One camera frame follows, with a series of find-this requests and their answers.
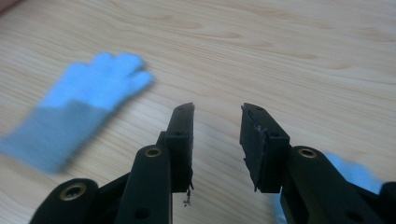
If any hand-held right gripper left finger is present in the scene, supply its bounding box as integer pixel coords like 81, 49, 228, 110
157, 102, 196, 194

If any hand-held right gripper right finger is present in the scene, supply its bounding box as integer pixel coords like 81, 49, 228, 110
239, 102, 291, 194

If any blue glove with grey cuff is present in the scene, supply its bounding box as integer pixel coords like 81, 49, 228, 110
0, 51, 156, 175
270, 151, 385, 224

